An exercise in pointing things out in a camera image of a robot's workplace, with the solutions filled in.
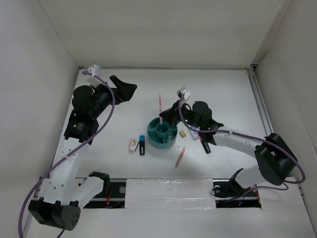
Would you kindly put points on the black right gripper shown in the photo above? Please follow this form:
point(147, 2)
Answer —
point(172, 114)

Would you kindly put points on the red gel pen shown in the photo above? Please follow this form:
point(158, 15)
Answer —
point(160, 109)

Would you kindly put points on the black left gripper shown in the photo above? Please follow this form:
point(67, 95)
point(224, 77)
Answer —
point(127, 90)

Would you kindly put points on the small tan eraser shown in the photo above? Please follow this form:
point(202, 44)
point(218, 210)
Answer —
point(182, 133)

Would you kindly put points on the pink black highlighter marker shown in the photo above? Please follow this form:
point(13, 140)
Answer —
point(205, 144)

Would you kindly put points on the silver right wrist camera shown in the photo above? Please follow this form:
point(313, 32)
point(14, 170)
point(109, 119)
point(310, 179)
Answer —
point(183, 94)

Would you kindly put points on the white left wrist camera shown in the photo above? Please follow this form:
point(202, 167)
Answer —
point(93, 70)

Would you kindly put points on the teal round desk organizer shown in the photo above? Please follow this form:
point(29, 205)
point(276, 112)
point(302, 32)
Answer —
point(161, 135)

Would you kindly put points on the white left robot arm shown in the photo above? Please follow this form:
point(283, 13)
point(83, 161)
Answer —
point(61, 203)

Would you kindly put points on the blue black highlighter marker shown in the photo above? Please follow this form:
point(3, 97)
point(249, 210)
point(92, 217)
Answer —
point(142, 145)

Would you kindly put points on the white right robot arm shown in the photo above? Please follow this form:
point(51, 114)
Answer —
point(275, 160)

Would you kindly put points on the pink mini stapler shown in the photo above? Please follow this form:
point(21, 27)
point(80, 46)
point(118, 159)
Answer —
point(133, 145)

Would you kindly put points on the small blue capped glue bottle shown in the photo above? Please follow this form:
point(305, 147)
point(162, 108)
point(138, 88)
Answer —
point(194, 132)

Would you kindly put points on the pink wooden pencil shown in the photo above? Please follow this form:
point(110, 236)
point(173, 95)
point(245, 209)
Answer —
point(180, 157)

